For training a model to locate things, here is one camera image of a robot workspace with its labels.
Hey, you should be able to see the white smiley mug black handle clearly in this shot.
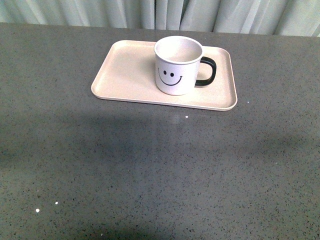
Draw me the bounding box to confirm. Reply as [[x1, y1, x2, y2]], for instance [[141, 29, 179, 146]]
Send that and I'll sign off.
[[154, 36, 217, 96]]

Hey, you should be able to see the beige rectangular tray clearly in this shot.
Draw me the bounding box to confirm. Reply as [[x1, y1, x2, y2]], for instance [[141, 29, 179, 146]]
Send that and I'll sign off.
[[91, 40, 238, 111]]

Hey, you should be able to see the pale grey curtain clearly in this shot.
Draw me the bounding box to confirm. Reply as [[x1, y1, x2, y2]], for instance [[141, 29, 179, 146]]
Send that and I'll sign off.
[[0, 0, 320, 37]]

